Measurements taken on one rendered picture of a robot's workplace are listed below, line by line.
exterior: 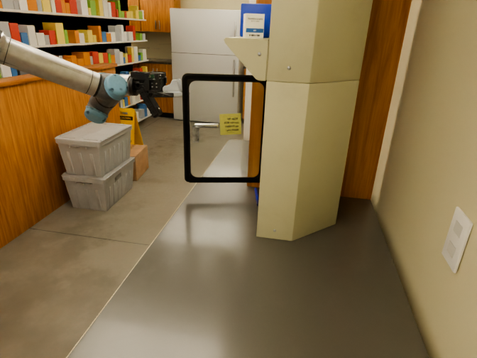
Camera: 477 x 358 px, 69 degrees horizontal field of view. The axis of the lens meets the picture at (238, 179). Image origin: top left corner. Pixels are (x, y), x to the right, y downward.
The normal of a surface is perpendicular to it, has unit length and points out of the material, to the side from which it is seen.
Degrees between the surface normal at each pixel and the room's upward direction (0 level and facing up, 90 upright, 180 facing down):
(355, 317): 0
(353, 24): 90
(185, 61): 90
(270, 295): 0
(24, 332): 0
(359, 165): 90
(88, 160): 95
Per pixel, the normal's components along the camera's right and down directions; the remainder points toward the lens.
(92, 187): -0.17, 0.47
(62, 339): 0.04, -0.92
